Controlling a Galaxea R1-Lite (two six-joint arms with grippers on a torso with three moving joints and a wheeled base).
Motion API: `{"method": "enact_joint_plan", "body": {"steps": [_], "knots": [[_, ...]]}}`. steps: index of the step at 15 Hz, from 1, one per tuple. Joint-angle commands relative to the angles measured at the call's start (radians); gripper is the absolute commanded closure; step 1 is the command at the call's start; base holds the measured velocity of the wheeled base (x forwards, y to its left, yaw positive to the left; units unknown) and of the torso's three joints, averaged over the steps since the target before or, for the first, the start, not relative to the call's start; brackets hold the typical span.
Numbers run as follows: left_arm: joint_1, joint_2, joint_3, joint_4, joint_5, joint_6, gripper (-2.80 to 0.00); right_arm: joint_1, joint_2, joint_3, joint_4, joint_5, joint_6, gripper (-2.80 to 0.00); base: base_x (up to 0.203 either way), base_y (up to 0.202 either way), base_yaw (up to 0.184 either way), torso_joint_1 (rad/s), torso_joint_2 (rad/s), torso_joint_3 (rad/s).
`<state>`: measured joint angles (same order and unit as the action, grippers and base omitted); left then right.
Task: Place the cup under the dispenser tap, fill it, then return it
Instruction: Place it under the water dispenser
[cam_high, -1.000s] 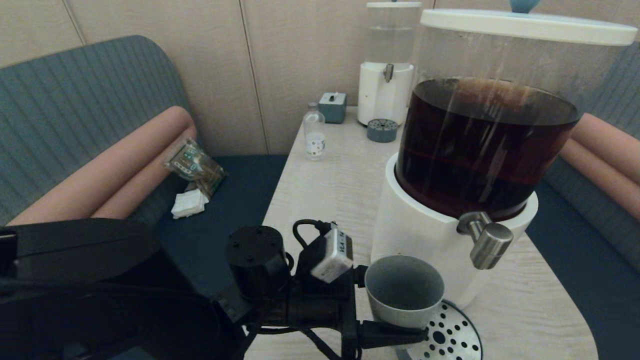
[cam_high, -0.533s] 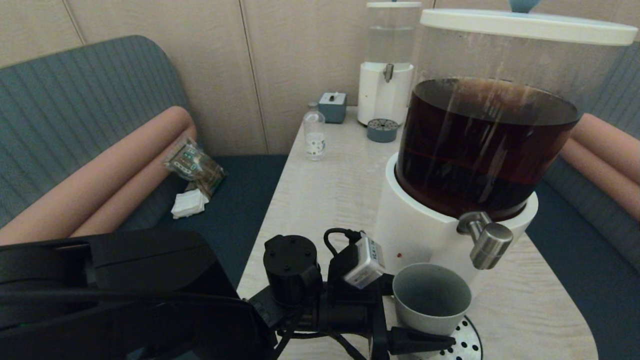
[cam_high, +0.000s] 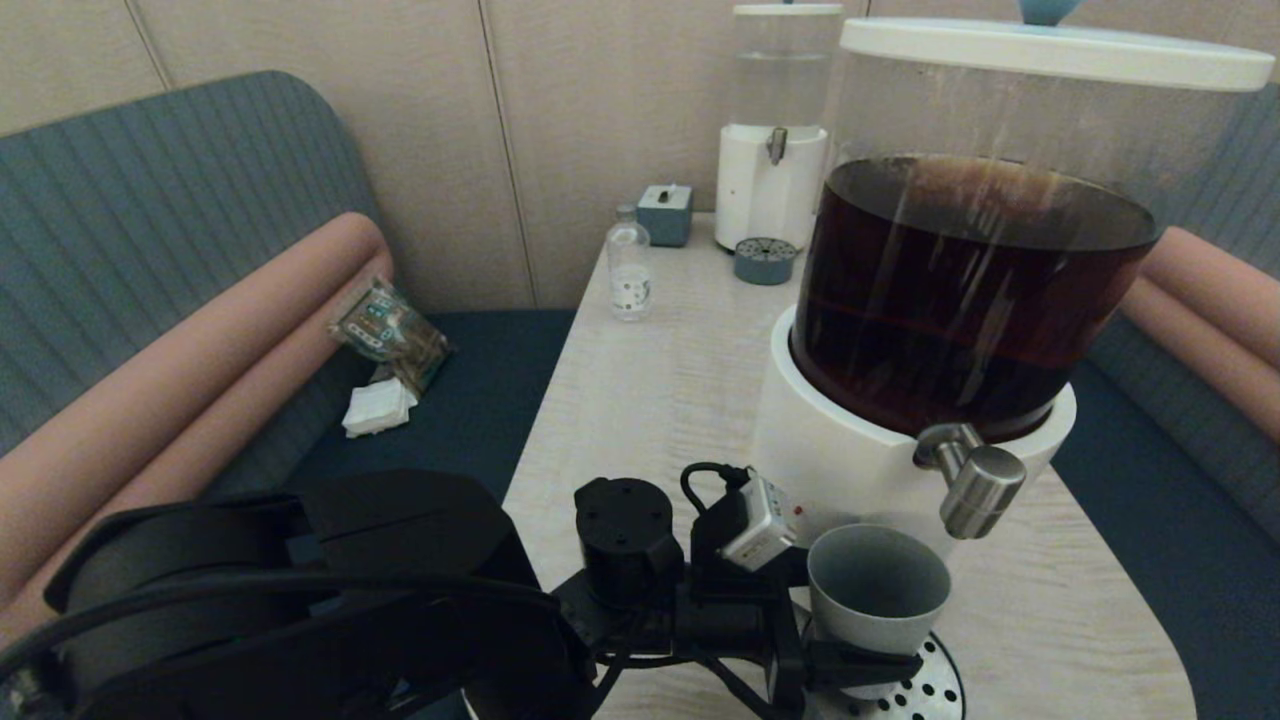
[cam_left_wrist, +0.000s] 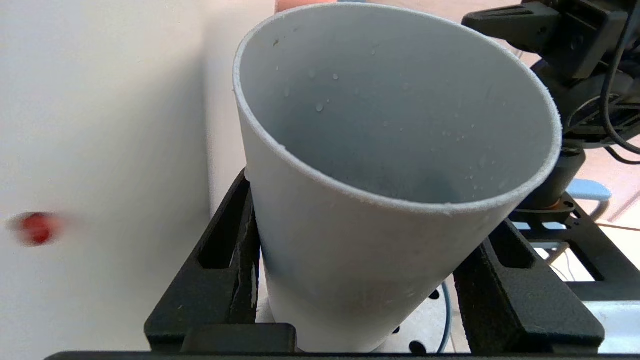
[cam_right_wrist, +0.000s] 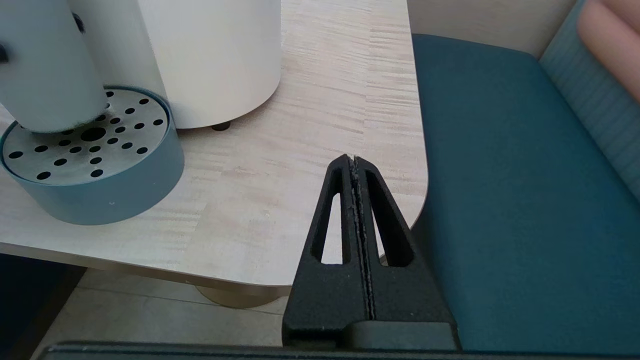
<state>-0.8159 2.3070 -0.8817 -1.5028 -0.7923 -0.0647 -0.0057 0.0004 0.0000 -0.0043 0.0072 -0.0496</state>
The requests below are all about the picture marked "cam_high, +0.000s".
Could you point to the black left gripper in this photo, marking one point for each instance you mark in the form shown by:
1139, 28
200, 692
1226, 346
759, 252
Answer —
740, 640

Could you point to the grey plastic cup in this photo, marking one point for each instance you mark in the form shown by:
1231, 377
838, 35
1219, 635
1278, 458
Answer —
880, 600

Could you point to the large steel dispenser tap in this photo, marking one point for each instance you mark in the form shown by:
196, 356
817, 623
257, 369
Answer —
980, 490

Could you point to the large perforated steel drip tray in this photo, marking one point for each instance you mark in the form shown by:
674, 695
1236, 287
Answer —
935, 692

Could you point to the large dispenser with brown tea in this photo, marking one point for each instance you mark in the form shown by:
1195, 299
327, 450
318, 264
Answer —
850, 450

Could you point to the small grey drip tray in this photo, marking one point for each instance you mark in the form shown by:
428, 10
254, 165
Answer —
765, 265

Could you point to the dark blue bench seat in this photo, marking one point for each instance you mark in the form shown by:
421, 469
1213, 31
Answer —
450, 400
1200, 600

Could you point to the clear plastic bottle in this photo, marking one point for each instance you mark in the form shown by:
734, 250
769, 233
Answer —
630, 279

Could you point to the grey-blue ribbed bench backrest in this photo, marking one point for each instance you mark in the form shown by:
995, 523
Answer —
150, 200
1190, 428

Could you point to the small dispenser with clear water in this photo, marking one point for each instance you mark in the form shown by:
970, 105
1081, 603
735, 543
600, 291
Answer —
765, 197

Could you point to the grey tissue box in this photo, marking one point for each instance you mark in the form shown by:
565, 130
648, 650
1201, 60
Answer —
665, 219

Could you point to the pink bolster cushion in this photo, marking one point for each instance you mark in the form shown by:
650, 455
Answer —
200, 350
1230, 292
230, 435
1200, 348

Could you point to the small steel dispenser tap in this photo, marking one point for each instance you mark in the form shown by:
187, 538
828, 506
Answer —
776, 147

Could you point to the white folded napkins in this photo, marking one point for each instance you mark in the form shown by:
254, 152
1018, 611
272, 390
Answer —
378, 410

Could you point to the green printed snack packet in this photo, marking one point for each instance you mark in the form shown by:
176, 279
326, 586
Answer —
385, 330

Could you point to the large white dispenser lid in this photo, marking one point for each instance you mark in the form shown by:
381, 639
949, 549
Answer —
1050, 55

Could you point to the small white dispenser lid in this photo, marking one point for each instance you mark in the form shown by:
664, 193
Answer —
787, 9

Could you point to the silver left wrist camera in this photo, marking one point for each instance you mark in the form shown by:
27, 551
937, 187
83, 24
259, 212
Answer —
760, 525

